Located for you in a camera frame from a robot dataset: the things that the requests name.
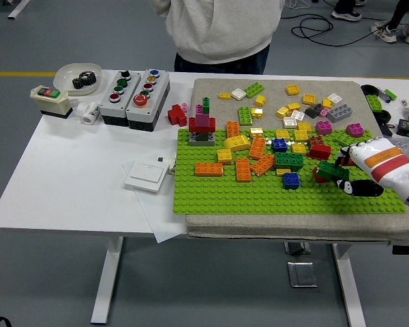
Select robot right hand white shell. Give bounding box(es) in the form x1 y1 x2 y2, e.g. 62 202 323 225
334 136 409 201

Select dark green long brick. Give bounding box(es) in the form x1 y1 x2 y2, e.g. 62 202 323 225
274 152 305 172
316 159 350 181

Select pink square brick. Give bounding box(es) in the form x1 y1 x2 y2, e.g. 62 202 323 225
345 123 365 138
314 121 333 136

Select lime green long brick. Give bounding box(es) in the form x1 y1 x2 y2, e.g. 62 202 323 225
243 82 265 99
333 131 354 148

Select lime green medium brick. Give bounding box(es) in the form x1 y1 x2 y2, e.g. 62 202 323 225
237 106 254 127
365 94 383 112

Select light grey long brick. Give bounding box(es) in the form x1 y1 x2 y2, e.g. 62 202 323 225
326 104 354 124

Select red square brick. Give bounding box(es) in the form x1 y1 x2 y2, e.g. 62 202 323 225
312 166 332 184

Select dark grey sloped brick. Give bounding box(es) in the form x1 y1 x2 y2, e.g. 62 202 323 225
305 104 324 119

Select orange long brick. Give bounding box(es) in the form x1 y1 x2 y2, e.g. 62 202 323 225
247 136 267 161
226 121 241 139
234 157 252 183
249 153 276 177
194 162 224 177

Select yellow curved brick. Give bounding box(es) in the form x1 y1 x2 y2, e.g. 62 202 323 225
223 135 252 153

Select grey tower base brick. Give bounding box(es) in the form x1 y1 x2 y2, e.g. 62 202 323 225
187 131 216 147

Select red wide tower brick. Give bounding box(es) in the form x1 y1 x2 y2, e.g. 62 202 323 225
188 116 216 134

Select red cross-shaped brick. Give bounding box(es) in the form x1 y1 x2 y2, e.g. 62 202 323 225
167 104 188 127

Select clear plastic bag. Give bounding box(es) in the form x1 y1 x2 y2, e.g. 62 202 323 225
383 134 409 164

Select silver floor socket plate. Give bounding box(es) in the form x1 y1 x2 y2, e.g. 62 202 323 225
284 241 312 255
286 261 318 289

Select background person white sneakers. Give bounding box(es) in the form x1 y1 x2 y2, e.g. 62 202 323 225
370 0 409 44

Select white table leg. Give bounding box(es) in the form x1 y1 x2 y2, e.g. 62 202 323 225
90 236 124 325
331 243 367 327

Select background person black shoes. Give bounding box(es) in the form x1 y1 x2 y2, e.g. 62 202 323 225
330 0 366 22

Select lime green studded baseplate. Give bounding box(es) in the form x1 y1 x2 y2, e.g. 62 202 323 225
172 127 408 215

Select grey-brown foam mat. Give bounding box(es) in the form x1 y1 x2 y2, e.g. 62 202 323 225
185 78 409 242

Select grey emergency stop button box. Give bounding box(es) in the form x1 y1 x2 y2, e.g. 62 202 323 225
125 69 171 132

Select grey four-button box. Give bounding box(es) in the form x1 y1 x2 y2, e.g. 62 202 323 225
99 70 142 127

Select white pipe fitting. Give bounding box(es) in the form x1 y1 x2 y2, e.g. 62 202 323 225
76 101 102 125

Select black gear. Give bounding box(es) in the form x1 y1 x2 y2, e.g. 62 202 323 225
71 75 89 91
78 70 97 88

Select white bowl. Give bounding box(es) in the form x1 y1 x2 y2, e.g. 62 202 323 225
52 63 102 97

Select black floor cable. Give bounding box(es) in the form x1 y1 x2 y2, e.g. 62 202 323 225
282 0 389 48

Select white wall switch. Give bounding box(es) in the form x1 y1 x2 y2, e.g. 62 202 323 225
123 161 168 193

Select cream red-green switch box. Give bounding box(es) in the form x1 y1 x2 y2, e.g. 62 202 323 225
29 84 74 119

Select white background table frame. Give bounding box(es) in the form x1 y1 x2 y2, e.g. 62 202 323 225
1 0 31 20

